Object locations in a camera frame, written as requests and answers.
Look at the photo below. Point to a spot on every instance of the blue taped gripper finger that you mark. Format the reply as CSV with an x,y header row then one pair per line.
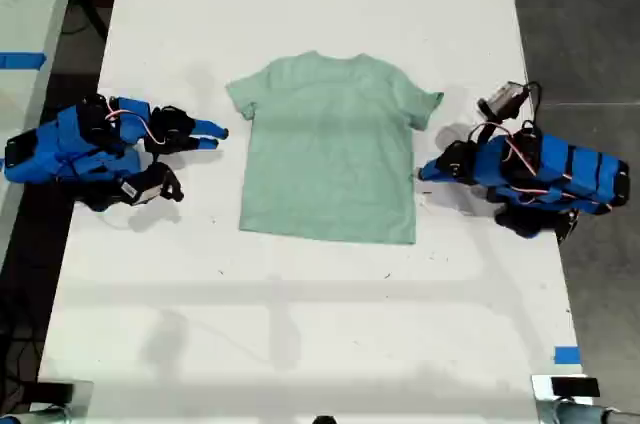
x,y
434,167
210,128
200,143
442,177

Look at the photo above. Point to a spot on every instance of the pale green T-shirt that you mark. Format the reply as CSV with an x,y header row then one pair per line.
x,y
325,154

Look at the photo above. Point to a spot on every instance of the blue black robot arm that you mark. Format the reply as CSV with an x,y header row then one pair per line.
x,y
75,149
565,169

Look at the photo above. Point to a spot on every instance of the long blue tape strip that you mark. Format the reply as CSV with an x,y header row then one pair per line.
x,y
22,60

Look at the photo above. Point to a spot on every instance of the short blue tape piece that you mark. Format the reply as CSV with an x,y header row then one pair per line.
x,y
567,355

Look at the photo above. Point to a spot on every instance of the shiny metal clamp plate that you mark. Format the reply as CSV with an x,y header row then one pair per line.
x,y
541,386
84,396

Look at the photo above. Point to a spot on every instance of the small black box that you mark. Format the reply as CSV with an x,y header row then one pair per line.
x,y
575,387
52,390

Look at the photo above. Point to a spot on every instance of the small black round object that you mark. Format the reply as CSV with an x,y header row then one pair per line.
x,y
325,420

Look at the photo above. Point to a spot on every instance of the grey metal pipe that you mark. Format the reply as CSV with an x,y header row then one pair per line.
x,y
575,413
35,416

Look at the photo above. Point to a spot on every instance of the black curved camera stalk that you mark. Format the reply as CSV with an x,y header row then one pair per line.
x,y
482,130

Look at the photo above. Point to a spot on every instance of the black camera box white label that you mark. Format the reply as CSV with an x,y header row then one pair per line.
x,y
147,186

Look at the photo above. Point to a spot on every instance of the grey black camera box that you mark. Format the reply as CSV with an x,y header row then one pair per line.
x,y
502,98

